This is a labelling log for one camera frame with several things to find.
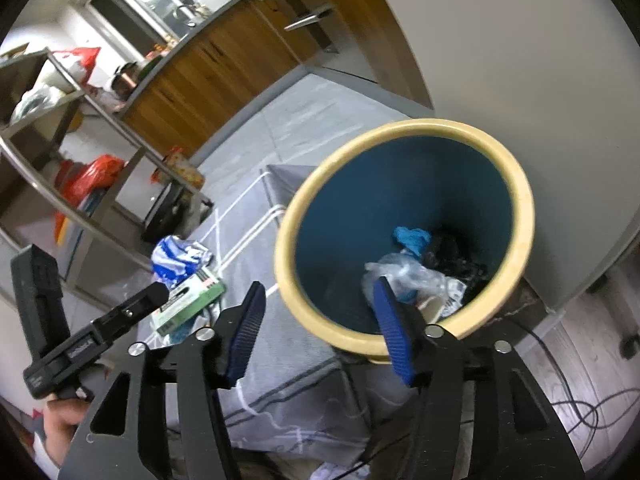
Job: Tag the green white cardboard box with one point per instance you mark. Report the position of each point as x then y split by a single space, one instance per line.
190 300

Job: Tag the grey countertop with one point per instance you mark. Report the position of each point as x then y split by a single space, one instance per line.
197 35

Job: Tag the kitchen faucet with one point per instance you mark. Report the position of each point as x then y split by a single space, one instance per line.
185 12

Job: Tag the red plastic bag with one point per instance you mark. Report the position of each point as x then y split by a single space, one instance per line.
80 57

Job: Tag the black plastic bag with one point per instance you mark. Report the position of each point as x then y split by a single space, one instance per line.
450 255

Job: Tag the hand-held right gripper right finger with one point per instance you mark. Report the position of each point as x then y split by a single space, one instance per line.
395 332

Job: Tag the white printed paper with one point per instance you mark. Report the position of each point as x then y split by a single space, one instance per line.
340 472

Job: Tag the blue white plastic bag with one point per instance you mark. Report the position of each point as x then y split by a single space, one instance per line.
172 255

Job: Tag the tall wooden cabinet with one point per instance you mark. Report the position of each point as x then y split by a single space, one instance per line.
370 20

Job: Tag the copper pot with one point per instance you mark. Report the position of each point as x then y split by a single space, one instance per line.
127 80

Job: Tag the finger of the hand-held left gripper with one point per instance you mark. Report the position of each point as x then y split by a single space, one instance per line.
135 310

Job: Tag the blue cream-rimmed waste bin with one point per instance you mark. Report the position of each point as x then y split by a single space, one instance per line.
350 220

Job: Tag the yellow plastic item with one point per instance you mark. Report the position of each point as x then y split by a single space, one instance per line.
60 227

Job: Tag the kitchen window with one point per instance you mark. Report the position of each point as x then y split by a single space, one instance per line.
150 0

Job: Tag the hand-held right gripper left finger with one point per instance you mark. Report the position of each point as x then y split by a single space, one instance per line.
245 335

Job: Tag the dark wok pan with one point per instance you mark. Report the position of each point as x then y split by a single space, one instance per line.
165 215

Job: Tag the wooden base cabinets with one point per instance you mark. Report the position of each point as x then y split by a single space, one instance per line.
200 75

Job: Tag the steel shelf rack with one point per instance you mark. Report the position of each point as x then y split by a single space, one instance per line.
30 169

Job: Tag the stainless steel oven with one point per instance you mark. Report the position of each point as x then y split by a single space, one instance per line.
305 17

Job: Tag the person's left hand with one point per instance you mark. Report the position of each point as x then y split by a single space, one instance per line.
60 420

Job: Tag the small clear plastic bag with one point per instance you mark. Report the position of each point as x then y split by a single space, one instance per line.
405 272

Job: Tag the blue glove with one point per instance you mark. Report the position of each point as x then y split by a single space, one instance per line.
410 240

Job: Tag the white refrigerator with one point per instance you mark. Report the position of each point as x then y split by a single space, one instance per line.
500 60

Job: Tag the grey checked blanket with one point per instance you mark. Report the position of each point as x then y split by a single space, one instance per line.
300 375

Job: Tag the orange plastic bag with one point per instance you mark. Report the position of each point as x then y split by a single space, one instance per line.
95 172

